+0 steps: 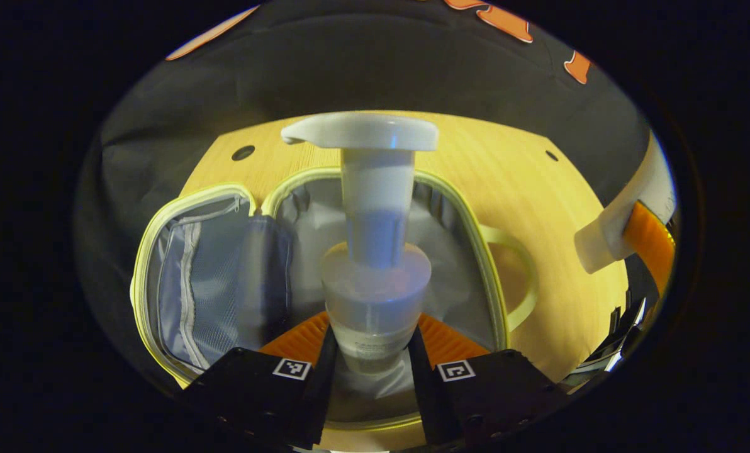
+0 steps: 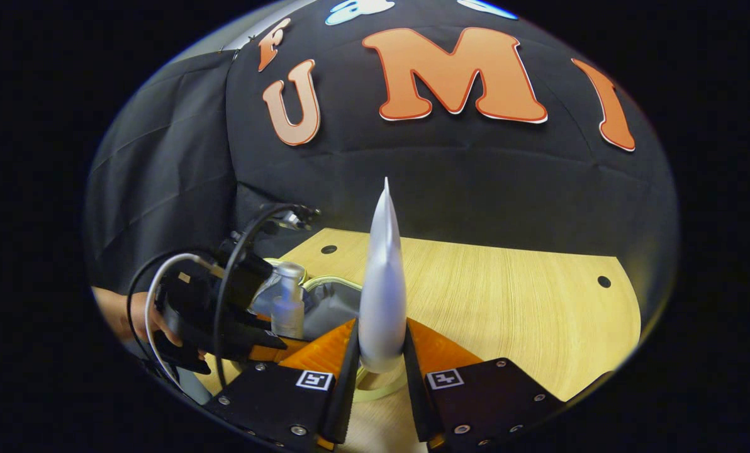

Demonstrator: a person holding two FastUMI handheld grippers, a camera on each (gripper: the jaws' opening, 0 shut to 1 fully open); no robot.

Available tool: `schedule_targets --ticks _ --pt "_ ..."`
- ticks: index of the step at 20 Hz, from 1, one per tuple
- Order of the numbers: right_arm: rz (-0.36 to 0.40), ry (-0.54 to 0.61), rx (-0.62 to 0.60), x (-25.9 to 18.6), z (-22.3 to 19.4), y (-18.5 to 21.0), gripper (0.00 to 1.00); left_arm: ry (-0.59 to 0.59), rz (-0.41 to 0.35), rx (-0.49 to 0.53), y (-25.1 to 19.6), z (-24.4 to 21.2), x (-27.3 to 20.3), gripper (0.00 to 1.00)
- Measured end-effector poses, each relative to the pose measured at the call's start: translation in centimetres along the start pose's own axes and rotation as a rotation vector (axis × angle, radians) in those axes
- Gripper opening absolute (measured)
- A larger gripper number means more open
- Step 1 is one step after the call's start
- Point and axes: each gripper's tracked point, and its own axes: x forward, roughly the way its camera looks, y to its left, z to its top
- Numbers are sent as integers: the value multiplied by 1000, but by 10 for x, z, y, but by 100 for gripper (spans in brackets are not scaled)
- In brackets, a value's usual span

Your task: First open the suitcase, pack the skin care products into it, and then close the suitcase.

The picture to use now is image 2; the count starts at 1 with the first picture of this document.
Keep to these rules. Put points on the white squeeze tube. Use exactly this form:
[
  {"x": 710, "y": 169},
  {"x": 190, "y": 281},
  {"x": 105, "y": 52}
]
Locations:
[{"x": 382, "y": 283}]

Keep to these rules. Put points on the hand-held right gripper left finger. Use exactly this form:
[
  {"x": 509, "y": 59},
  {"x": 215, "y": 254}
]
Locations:
[{"x": 343, "y": 402}]

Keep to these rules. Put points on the small cream suitcase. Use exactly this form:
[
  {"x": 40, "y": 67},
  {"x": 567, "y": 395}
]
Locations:
[{"x": 331, "y": 308}]

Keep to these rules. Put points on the white pump bottle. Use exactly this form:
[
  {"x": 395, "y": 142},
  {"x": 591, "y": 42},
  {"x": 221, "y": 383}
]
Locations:
[{"x": 287, "y": 308}]

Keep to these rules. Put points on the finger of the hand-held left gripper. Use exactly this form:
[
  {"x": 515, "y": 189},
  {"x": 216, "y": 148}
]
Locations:
[{"x": 255, "y": 340}]

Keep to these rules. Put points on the black backdrop cloth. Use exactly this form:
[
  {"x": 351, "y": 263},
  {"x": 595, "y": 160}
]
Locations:
[{"x": 475, "y": 176}]

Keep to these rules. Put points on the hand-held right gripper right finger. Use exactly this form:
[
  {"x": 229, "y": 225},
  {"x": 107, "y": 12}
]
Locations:
[{"x": 416, "y": 402}]

